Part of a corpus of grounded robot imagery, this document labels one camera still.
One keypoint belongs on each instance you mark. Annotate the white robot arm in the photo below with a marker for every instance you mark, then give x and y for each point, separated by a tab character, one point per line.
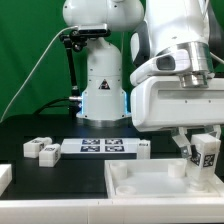
139	31

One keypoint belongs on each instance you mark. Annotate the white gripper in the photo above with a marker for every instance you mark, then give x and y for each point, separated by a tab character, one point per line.
158	101

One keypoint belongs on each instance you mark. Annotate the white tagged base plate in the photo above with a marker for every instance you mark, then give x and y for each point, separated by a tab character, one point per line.
99	145

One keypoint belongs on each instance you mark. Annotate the white square tabletop part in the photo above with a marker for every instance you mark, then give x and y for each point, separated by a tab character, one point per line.
155	178

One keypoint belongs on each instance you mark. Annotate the white front fence rail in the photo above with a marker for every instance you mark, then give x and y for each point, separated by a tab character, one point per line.
113	211

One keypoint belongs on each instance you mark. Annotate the white left block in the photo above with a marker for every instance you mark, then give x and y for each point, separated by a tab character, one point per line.
5	176

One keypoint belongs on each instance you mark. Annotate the mounted camera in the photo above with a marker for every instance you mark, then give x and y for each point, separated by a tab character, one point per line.
95	30

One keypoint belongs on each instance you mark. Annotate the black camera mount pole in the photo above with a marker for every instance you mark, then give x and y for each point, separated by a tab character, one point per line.
71	73

